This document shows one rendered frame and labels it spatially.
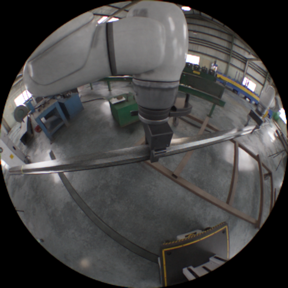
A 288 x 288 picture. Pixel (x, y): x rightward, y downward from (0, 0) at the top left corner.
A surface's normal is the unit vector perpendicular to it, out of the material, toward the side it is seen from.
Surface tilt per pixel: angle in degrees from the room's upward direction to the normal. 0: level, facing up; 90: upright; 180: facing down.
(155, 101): 90
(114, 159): 75
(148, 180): 0
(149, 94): 90
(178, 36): 89
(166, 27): 86
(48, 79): 120
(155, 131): 0
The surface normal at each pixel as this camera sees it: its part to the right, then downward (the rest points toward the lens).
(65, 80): 0.22, 0.98
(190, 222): -0.01, -0.63
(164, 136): 0.21, 0.76
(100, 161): 0.20, 0.57
